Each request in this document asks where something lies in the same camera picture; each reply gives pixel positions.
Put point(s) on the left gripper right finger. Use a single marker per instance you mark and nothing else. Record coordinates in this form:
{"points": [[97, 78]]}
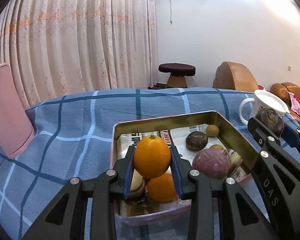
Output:
{"points": [[239, 216]]}

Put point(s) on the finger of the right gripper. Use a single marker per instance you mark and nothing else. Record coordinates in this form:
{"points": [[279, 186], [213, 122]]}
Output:
{"points": [[265, 134], [291, 137]]}

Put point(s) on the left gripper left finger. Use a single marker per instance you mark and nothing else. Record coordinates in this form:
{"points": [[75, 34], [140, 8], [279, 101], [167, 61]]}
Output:
{"points": [[64, 217]]}

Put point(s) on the large dark brown fruit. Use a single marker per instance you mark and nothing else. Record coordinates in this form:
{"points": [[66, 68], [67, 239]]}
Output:
{"points": [[271, 119]]}

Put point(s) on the cut sweet potato piece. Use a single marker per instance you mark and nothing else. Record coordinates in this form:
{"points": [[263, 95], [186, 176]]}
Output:
{"points": [[235, 161]]}

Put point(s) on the round purple fruit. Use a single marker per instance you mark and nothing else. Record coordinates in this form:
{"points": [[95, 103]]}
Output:
{"points": [[212, 162]]}

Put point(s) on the small yellow-brown fruit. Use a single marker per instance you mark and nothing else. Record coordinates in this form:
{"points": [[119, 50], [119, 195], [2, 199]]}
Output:
{"points": [[212, 131]]}

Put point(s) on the orange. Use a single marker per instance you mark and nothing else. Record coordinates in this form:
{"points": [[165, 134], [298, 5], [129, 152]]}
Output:
{"points": [[162, 189], [217, 147]]}

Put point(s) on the small dark fruit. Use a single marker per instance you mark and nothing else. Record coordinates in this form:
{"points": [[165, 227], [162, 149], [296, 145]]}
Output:
{"points": [[196, 141]]}

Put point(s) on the small oval orange kumquat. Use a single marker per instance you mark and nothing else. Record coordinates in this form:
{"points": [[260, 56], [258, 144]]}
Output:
{"points": [[152, 157]]}

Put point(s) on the white printed mug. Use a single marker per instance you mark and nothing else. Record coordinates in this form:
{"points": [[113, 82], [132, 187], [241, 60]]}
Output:
{"points": [[263, 99]]}

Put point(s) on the brown leather sofa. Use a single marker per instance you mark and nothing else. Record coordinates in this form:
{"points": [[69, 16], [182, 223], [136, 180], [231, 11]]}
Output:
{"points": [[281, 90]]}

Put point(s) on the pink metal tin box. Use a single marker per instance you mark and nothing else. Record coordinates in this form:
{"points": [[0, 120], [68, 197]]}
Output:
{"points": [[147, 211]]}

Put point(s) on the brown leather armchair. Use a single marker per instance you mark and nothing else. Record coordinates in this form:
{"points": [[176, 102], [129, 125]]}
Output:
{"points": [[234, 76]]}

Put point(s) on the blue plaid tablecloth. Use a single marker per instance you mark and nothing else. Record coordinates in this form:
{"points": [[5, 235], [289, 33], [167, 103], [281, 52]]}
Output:
{"points": [[72, 138]]}

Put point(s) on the dark round stool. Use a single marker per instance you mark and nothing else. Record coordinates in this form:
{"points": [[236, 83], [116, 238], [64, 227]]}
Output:
{"points": [[178, 73]]}

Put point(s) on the pink cylindrical appliance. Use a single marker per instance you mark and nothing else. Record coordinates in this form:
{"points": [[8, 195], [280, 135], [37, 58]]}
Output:
{"points": [[16, 130]]}

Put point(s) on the floral pink curtain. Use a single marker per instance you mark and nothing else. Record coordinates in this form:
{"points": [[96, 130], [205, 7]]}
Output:
{"points": [[62, 47]]}

